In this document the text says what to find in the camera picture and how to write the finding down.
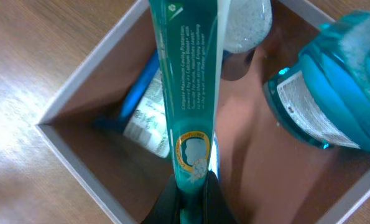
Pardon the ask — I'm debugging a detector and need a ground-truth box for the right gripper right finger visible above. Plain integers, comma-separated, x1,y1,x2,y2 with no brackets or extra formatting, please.
202,171,238,224

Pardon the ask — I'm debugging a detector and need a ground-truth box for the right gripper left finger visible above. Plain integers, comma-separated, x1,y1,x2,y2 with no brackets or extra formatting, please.
141,175,180,224

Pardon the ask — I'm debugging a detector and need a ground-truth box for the blue disposable razor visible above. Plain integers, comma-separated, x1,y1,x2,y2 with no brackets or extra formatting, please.
93,50,159,134

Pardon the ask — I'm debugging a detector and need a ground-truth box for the blue mouthwash bottle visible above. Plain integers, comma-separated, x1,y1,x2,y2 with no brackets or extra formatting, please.
263,10,370,153

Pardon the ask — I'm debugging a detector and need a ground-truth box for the green toothpaste tube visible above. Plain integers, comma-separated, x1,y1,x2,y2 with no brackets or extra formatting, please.
149,0,231,223

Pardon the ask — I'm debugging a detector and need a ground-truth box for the clear cap deodorant bottle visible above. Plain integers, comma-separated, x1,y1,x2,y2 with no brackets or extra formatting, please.
221,0,272,81

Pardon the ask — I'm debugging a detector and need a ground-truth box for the blue white toothbrush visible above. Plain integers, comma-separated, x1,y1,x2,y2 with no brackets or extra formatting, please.
208,133,220,179

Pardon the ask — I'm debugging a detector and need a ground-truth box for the white cardboard box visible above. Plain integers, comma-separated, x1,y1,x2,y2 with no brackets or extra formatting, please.
39,1,370,223

